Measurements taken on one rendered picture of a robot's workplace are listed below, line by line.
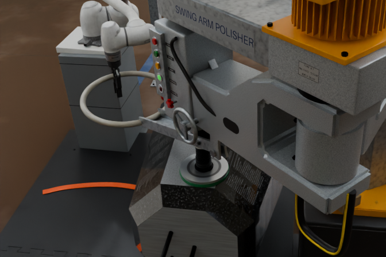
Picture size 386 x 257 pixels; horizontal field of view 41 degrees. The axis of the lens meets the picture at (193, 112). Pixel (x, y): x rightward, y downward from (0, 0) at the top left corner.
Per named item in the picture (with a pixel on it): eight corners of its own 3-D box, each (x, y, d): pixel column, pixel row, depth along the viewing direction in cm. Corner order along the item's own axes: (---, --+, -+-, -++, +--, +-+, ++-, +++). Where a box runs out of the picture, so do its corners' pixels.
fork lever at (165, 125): (257, 141, 202) (254, 129, 201) (219, 162, 193) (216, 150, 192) (167, 114, 259) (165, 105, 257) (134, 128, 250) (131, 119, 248)
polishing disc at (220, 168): (238, 165, 227) (238, 163, 227) (207, 191, 214) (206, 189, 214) (201, 148, 240) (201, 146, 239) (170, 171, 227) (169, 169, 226)
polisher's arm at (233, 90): (367, 213, 167) (386, 81, 141) (318, 248, 156) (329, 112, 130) (223, 120, 218) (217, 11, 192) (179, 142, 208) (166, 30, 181)
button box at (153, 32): (173, 98, 204) (166, 32, 188) (168, 101, 202) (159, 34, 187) (162, 90, 209) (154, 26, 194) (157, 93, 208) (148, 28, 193)
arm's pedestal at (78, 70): (70, 152, 393) (47, 58, 350) (96, 116, 433) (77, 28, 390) (132, 158, 381) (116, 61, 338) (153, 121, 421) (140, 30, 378)
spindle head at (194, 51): (263, 136, 200) (263, 30, 176) (219, 160, 190) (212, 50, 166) (206, 101, 225) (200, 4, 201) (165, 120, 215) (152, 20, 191)
